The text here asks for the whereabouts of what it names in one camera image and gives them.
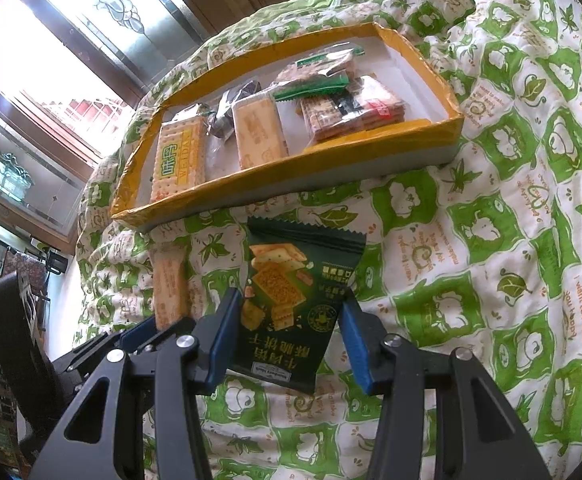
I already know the stained glass door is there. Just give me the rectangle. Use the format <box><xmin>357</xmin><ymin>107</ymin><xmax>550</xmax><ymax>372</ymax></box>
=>
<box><xmin>1</xmin><ymin>0</ymin><xmax>212</xmax><ymax>111</ymax></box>

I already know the wooden framed glass panel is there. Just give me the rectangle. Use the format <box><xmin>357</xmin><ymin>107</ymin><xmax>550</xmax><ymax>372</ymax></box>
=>
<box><xmin>0</xmin><ymin>105</ymin><xmax>96</xmax><ymax>251</ymax></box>

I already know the cream cracker packet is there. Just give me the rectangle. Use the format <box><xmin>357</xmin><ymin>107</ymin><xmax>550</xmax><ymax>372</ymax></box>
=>
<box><xmin>151</xmin><ymin>245</ymin><xmax>192</xmax><ymax>331</ymax></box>
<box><xmin>231</xmin><ymin>94</ymin><xmax>292</xmax><ymax>171</ymax></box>

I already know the dark foil snack packet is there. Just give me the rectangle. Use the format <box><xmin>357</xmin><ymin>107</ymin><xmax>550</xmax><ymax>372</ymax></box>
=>
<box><xmin>208</xmin><ymin>80</ymin><xmax>272</xmax><ymax>141</ymax></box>

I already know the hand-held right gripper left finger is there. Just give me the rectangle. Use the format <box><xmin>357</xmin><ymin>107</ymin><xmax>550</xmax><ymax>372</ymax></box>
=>
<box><xmin>28</xmin><ymin>287</ymin><xmax>244</xmax><ymax>480</ymax></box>

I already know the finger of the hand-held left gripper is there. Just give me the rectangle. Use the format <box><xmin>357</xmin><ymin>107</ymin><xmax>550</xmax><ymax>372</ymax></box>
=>
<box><xmin>51</xmin><ymin>315</ymin><xmax>198</xmax><ymax>388</ymax></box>

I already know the white air conditioner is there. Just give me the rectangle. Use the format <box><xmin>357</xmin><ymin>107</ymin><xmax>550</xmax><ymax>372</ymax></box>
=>
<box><xmin>0</xmin><ymin>215</ymin><xmax>34</xmax><ymax>241</ymax></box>

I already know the yellow-edged white cardboard box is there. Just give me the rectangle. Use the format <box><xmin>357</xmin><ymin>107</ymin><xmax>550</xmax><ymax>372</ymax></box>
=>
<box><xmin>111</xmin><ymin>21</ymin><xmax>464</xmax><ymax>233</ymax></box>

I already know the yellow-label cracker packet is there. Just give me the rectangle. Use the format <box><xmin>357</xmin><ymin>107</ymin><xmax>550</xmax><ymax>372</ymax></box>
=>
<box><xmin>148</xmin><ymin>110</ymin><xmax>209</xmax><ymax>206</ymax></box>

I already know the patterned wooden chair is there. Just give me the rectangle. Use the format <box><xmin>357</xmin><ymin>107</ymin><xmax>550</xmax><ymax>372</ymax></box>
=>
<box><xmin>1</xmin><ymin>247</ymin><xmax>52</xmax><ymax>321</ymax></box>

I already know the black-striped cracker packet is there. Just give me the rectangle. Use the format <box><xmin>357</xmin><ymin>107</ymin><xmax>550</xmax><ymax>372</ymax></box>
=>
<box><xmin>298</xmin><ymin>75</ymin><xmax>407</xmax><ymax>143</ymax></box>

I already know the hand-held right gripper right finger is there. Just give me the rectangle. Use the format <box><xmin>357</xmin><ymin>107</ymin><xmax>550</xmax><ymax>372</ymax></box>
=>
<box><xmin>338</xmin><ymin>292</ymin><xmax>552</xmax><ymax>480</ymax></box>

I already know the green-edged clear cracker packet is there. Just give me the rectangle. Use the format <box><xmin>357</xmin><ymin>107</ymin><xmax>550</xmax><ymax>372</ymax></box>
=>
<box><xmin>271</xmin><ymin>45</ymin><xmax>367</xmax><ymax>103</ymax></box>

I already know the green printed blanket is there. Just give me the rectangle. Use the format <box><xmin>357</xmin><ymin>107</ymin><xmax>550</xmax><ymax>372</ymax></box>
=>
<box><xmin>73</xmin><ymin>0</ymin><xmax>582</xmax><ymax>480</ymax></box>

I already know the dark green biscuit packet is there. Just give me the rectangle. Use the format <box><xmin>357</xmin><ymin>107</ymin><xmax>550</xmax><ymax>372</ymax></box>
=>
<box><xmin>226</xmin><ymin>216</ymin><xmax>368</xmax><ymax>396</ymax></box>

